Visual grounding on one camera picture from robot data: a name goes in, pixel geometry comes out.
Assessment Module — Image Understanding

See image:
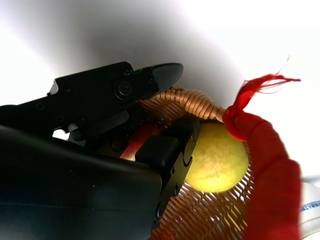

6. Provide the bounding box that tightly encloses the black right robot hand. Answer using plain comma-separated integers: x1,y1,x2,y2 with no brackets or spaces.
0,61,201,240

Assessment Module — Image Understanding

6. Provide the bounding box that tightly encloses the red apple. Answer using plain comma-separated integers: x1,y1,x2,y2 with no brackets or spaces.
119,124,163,162

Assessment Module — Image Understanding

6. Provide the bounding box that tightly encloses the brown wicker basket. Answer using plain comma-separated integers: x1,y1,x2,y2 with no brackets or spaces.
136,85,258,240

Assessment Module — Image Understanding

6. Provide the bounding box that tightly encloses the yellow tennis ball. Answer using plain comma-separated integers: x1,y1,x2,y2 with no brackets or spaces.
183,121,250,194

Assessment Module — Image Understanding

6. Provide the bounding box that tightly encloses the white mug with blue print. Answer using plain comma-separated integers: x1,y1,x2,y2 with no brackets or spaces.
298,174,320,238

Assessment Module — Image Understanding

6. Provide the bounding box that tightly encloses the red ribbon on basket handle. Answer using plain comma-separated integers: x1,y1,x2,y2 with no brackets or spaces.
222,54,305,240

